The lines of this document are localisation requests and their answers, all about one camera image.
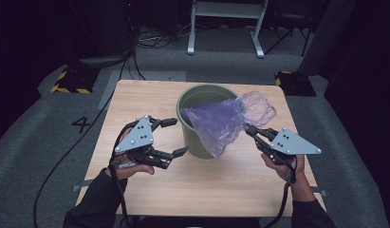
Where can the grey pillar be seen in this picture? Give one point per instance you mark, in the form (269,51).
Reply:
(325,38)

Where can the person's dark clothing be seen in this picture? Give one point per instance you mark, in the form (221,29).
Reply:
(199,223)

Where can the black yellow striped base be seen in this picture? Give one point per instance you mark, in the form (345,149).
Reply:
(74,80)
(297,84)

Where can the green plastic bin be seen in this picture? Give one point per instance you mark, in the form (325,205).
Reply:
(199,148)

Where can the white metal stand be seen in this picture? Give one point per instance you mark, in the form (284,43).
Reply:
(227,9)

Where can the grey metal table bracket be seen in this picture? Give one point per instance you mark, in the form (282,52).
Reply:
(320,191)
(82,185)

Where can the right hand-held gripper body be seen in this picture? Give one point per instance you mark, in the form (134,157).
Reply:
(290,144)

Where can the person's left hand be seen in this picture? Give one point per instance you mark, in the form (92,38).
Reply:
(129,171)

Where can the person's right hand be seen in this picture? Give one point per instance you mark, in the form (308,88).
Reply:
(282,171)

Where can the black stand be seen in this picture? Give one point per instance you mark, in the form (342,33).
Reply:
(290,19)

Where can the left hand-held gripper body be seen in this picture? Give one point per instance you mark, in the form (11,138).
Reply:
(137,136)

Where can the purple plastic bag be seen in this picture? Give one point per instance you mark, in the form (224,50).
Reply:
(214,126)

